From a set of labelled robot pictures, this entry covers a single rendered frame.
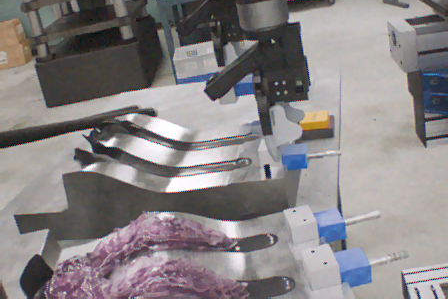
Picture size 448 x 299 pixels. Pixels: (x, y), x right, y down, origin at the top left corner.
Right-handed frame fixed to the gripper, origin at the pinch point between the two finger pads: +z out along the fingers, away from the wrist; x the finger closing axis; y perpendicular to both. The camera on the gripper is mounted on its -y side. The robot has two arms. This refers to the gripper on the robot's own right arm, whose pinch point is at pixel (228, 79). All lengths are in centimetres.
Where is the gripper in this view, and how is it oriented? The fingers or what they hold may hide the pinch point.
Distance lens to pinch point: 124.2
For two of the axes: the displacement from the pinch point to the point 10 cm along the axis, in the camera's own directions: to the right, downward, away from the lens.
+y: 9.6, -1.1, -2.5
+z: 1.9, 9.1, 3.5
